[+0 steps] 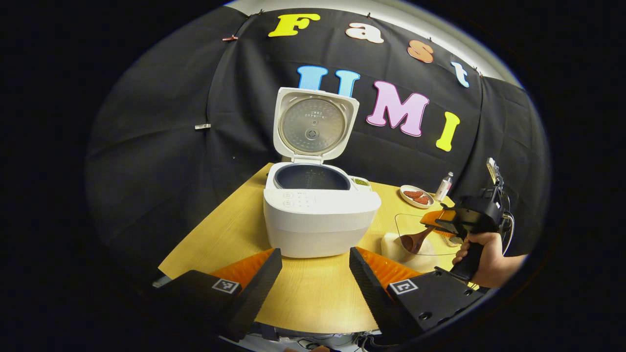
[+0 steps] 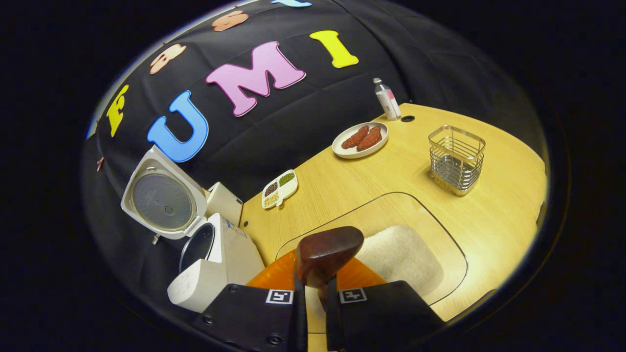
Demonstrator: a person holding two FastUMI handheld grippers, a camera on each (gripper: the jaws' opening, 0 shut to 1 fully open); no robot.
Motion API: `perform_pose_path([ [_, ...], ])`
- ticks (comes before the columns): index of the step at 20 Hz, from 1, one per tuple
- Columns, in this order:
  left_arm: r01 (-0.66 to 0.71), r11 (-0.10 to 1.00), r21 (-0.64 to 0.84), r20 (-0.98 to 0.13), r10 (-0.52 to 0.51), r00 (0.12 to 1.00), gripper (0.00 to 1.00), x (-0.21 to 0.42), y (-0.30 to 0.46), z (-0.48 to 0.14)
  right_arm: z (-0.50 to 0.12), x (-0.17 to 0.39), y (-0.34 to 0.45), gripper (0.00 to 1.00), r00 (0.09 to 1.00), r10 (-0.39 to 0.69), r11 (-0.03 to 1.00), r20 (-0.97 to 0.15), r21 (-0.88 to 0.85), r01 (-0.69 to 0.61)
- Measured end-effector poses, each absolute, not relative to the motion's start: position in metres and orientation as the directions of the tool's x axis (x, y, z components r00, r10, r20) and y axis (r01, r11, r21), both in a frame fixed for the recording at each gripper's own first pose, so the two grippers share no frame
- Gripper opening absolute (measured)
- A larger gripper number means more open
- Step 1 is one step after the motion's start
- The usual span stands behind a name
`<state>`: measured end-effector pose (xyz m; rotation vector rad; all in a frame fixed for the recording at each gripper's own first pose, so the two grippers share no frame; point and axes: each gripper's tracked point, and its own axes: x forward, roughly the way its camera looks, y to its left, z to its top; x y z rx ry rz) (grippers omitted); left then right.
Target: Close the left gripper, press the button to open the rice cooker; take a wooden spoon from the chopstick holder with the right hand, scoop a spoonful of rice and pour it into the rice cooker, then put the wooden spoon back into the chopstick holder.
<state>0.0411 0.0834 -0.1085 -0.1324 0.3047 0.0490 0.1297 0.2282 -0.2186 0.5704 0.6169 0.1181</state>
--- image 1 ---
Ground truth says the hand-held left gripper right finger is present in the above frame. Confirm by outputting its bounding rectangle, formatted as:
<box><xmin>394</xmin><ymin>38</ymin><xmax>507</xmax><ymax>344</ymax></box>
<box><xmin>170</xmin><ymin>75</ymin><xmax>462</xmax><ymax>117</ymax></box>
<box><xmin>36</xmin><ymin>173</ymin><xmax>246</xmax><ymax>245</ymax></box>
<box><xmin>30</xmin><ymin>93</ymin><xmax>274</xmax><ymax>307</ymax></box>
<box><xmin>349</xmin><ymin>246</ymin><xmax>485</xmax><ymax>345</ymax></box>

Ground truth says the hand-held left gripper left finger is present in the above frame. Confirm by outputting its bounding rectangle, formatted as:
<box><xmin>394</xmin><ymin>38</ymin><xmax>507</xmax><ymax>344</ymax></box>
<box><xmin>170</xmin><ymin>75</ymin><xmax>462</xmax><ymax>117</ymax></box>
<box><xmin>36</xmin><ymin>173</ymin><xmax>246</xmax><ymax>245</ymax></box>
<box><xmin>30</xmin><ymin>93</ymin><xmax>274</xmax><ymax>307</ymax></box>
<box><xmin>152</xmin><ymin>248</ymin><xmax>283</xmax><ymax>343</ymax></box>

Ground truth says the brown wooden spoon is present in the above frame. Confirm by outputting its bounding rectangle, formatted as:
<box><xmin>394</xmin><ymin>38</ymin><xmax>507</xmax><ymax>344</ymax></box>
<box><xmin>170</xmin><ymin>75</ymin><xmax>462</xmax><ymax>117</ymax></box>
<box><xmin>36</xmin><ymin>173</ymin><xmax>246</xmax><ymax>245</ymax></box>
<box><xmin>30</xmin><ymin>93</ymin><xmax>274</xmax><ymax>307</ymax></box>
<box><xmin>400</xmin><ymin>226</ymin><xmax>436</xmax><ymax>254</ymax></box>

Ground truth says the clear box of rice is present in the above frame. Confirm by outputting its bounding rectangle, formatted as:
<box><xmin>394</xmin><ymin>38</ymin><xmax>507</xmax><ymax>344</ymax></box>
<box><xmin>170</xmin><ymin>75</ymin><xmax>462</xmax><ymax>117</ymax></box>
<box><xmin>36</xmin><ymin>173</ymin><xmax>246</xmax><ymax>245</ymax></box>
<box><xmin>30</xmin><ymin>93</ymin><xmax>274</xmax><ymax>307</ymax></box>
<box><xmin>380</xmin><ymin>213</ymin><xmax>470</xmax><ymax>260</ymax></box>

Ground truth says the white rice cooker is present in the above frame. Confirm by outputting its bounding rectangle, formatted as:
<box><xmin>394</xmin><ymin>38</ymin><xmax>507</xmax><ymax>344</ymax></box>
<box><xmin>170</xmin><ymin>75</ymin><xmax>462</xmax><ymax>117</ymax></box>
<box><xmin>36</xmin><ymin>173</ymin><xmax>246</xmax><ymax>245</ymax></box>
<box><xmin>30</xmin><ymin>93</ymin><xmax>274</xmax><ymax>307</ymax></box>
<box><xmin>263</xmin><ymin>87</ymin><xmax>382</xmax><ymax>259</ymax></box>

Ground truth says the small bottle with pink label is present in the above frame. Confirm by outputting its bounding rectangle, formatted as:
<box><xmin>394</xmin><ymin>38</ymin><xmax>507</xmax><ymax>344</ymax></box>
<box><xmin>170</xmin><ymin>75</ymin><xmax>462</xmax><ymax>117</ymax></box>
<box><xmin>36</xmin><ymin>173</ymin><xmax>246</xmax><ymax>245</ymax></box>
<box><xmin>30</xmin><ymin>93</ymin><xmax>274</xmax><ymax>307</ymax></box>
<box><xmin>435</xmin><ymin>172</ymin><xmax>454</xmax><ymax>202</ymax></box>

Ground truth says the white round plate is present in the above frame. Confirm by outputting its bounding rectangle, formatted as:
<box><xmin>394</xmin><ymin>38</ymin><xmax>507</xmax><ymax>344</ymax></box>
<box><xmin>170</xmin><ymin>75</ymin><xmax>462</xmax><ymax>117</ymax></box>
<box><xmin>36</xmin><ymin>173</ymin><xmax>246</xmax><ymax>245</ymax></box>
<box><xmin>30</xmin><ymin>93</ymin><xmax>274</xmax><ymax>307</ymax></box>
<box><xmin>399</xmin><ymin>185</ymin><xmax>435</xmax><ymax>209</ymax></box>

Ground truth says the black backdrop cloth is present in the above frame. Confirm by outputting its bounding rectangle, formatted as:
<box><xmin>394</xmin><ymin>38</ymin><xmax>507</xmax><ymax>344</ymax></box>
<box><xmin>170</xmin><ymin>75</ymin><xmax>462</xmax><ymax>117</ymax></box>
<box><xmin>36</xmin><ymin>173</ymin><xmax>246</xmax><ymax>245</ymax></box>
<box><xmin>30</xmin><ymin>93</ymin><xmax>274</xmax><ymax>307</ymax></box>
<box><xmin>84</xmin><ymin>6</ymin><xmax>552</xmax><ymax>274</ymax></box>

